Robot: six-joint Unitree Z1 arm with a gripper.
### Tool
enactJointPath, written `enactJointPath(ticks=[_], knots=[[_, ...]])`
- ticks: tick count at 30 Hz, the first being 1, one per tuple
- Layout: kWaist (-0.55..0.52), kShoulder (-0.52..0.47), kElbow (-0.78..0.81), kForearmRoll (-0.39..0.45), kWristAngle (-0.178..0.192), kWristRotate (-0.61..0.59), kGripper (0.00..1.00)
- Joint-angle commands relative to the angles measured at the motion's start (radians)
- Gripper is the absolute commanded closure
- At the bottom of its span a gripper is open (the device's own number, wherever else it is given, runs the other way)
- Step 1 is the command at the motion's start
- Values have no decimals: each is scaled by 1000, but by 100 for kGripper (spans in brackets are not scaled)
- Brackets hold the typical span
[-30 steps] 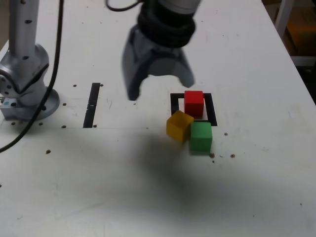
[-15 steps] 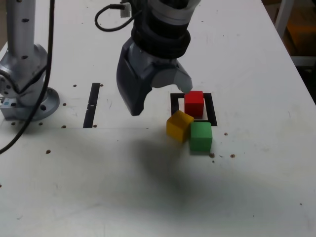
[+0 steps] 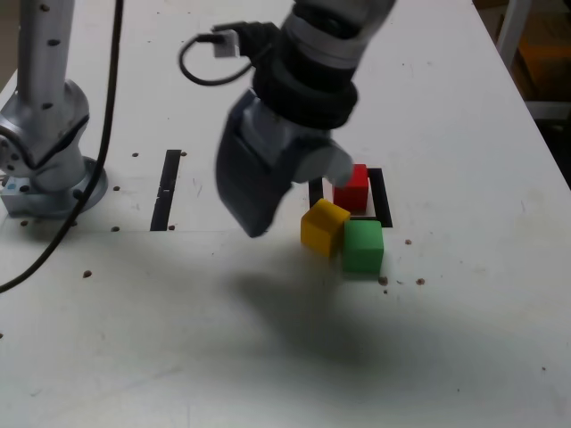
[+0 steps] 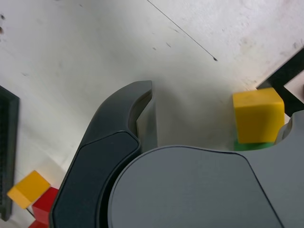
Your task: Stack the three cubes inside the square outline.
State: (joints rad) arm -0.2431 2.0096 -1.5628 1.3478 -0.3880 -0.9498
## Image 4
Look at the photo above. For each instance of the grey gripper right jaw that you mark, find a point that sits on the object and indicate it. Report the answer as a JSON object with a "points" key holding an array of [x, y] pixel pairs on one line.
{"points": [[202, 190]]}

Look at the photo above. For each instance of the black tape square outline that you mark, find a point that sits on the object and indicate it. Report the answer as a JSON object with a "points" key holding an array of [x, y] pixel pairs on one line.
{"points": [[282, 74]]}

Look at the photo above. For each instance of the red cube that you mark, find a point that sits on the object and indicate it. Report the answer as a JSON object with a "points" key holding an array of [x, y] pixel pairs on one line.
{"points": [[44, 206]]}

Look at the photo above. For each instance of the yellow cube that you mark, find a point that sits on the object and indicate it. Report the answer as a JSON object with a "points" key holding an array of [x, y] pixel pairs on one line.
{"points": [[257, 116], [28, 187]]}

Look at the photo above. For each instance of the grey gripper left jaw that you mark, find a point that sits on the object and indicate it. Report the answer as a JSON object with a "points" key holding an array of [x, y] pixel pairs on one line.
{"points": [[95, 166]]}

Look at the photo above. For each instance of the green cube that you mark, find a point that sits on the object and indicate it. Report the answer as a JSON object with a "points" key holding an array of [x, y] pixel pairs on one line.
{"points": [[251, 146]]}

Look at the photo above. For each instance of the black plastic grid crate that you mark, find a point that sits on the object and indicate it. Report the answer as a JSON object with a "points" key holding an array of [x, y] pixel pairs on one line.
{"points": [[9, 142]]}

